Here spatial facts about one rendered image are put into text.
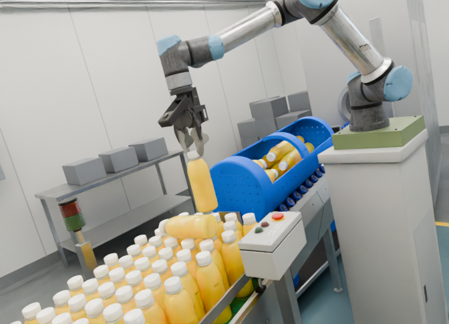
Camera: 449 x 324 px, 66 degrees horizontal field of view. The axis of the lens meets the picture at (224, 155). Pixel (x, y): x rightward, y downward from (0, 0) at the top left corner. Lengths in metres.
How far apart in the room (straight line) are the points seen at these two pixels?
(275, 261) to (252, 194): 0.44
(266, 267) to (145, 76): 4.52
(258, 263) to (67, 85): 4.05
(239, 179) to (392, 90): 0.61
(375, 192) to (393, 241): 0.20
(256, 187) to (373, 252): 0.56
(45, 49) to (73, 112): 0.78
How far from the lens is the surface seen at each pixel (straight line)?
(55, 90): 4.66
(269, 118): 5.23
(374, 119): 1.44
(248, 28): 1.25
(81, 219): 1.28
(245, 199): 1.31
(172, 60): 1.04
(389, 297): 1.64
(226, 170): 1.32
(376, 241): 1.51
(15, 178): 4.45
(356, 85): 1.42
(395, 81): 1.31
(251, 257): 0.93
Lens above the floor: 1.49
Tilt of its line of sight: 10 degrees down
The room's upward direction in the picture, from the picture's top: 14 degrees counter-clockwise
